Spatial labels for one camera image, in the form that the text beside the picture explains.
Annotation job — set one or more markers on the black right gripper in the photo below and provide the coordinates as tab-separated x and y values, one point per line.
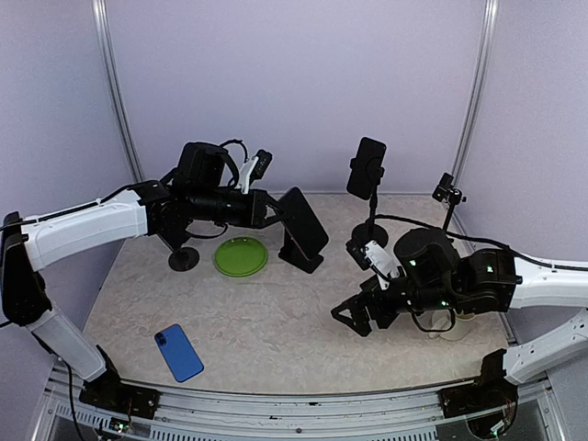
370	295

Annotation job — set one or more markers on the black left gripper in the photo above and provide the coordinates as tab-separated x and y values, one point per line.
255	212

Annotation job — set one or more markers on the black phone purple edge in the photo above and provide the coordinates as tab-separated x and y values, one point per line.
304	232

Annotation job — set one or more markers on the black round-base clamp stand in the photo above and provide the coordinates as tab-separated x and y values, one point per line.
369	230

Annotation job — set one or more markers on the black phone teal case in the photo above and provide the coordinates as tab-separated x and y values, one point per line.
366	168

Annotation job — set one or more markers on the black tall round-base stand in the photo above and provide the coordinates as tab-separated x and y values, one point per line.
446	192

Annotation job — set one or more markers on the black folding phone stand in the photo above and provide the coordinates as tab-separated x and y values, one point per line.
290	253

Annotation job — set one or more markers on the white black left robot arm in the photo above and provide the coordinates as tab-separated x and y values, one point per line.
206	185

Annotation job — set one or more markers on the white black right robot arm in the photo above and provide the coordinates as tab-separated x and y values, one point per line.
425	273

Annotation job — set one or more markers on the blue phone face down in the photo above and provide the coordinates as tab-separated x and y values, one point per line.
178	353

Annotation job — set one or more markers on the green plate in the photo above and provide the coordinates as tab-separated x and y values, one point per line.
240	257

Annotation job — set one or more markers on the cream ceramic mug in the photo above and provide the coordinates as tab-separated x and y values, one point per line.
441	323

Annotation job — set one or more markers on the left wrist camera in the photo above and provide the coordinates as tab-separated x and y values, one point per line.
253	169

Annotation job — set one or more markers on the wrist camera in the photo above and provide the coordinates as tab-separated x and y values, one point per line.
253	169
372	256

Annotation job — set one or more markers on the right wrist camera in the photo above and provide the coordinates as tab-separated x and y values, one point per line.
372	256

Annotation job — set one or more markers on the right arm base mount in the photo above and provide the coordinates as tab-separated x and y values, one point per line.
489	390

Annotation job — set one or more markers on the front aluminium rail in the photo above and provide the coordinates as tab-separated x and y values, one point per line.
183	414

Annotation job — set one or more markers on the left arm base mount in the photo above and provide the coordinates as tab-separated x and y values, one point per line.
109	392

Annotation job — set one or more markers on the left aluminium frame post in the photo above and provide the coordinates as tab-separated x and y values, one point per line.
99	8

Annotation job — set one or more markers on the aluminium frame post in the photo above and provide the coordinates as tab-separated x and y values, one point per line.
488	26
99	8

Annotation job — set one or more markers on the right aluminium frame post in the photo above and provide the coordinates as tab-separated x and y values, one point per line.
488	26

